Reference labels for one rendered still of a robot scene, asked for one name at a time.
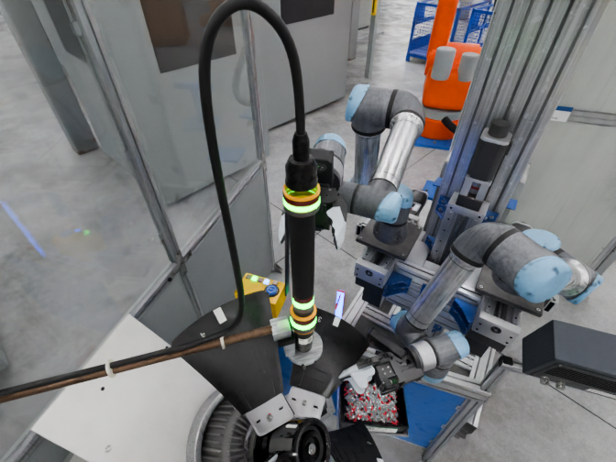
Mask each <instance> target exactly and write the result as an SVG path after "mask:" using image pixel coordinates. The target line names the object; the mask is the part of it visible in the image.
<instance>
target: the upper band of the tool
mask: <svg viewBox="0 0 616 462"><path fill-rule="evenodd" d="M315 188H316V189H317V190H316V189H315ZM315 188H314V189H312V190H311V191H308V192H294V191H292V190H290V189H289V188H287V186H286V185H285V184H284V185H283V188H282V190H283V194H284V195H285V196H286V197H287V198H288V199H290V200H293V201H295V202H307V201H311V200H312V199H314V198H316V197H317V196H318V195H319V193H320V185H319V183H318V184H317V186H316V187H315ZM286 189H287V191H286ZM296 195H297V196H296ZM307 195H308V196H307Z"/></svg>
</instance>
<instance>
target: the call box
mask: <svg viewBox="0 0 616 462"><path fill-rule="evenodd" d="M248 274H249V275H252V276H251V278H250V280H249V279H246V276H247V275H248ZM253 276H256V277H258V278H257V280H256V281H254V280H251V279H252V277H253ZM259 278H262V279H264V280H265V279H266V280H269V284H265V283H263V282H264V280H263V282H258V279H259ZM242 281H243V286H244V294H245V295H246V294H249V293H252V292H258V291H266V288H267V287H268V286H269V285H272V283H273V282H274V280H271V279H267V278H263V277H260V276H257V275H253V274H250V273H246V275H245V276H244V278H243V280H242ZM276 287H277V293H276V294H274V295H270V296H269V300H270V306H271V311H272V316H273V318H277V317H278V315H279V313H280V311H281V308H282V306H283V304H284V302H285V300H286V296H285V283H283V282H280V281H279V283H278V285H277V286H276Z"/></svg>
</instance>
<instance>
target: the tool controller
mask: <svg viewBox="0 0 616 462"><path fill-rule="evenodd" d="M522 373H524V374H527V375H531V376H533V377H537V378H540V383H541V384H542V385H546V386H548V385H549V381H552V382H555V387H556V388H557V389H559V390H562V391H564V390H565V389H566V386H568V387H572V388H575V389H579V390H582V391H587V392H590V393H594V394H597V395H600V396H603V397H607V398H610V399H613V400H616V335H614V334H609V333H605V332H601V331H598V330H594V329H590V328H587V327H583V326H579V325H575V324H569V323H565V322H561V321H557V320H552V321H550V322H548V323H547V324H544V325H543V326H541V327H540V328H538V329H536V330H535V331H533V332H532V333H530V334H529V335H527V336H525V337H524V338H523V339H522Z"/></svg>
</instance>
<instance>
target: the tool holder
mask: <svg viewBox="0 0 616 462"><path fill-rule="evenodd" d="M286 319H287V320H288V317H287V315H285V316H282V317H278V318H274V319H270V320H269V321H270V325H271V326H272V335H273V339H274V341H277V344H278V347H283V349H284V353H285V356H286V357H288V358H289V360H290V361H291V362H293V363H294V364H297V365H300V366H302V367H303V366H308V365H311V364H313V363H316V362H317V360H318V359H319V357H320V356H321V355H322V351H323V342H322V339H321V337H320V336H319V335H318V334H317V333H316V332H315V331H313V347H312V349H311V350H310V351H308V352H306V353H302V352H299V351H298V350H297V349H296V347H295V337H294V332H293V331H292V326H291V322H290V320H289V323H290V324H289V326H287V327H284V328H281V329H280V328H279V327H278V326H277V323H278V322H279V321H282V320H286Z"/></svg>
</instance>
